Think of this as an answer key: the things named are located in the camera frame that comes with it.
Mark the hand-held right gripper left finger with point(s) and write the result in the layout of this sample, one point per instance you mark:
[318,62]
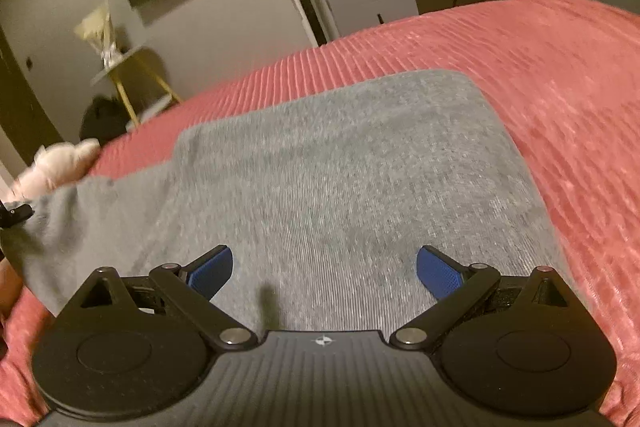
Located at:
[214,268]

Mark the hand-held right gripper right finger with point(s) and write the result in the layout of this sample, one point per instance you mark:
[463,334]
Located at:
[440,274]

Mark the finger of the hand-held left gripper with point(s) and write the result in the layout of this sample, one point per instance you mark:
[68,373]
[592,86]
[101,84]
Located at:
[15,214]

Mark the grey pants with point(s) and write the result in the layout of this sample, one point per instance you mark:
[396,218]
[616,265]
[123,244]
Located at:
[320,177]

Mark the cream plush toy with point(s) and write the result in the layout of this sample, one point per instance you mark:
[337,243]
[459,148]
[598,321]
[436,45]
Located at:
[55,167]

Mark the black bag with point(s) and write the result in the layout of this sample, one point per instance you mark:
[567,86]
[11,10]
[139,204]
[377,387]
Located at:
[105,119]

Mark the yellow-legged round side table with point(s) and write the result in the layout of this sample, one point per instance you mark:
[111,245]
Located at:
[131,59]

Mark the pink ribbed blanket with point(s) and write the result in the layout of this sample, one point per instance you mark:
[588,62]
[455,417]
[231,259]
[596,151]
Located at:
[550,107]

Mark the wrapped flower bouquet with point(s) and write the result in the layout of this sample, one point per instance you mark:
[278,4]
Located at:
[100,32]

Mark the grey bedside cabinet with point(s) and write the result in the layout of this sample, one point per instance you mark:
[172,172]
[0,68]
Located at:
[372,4]

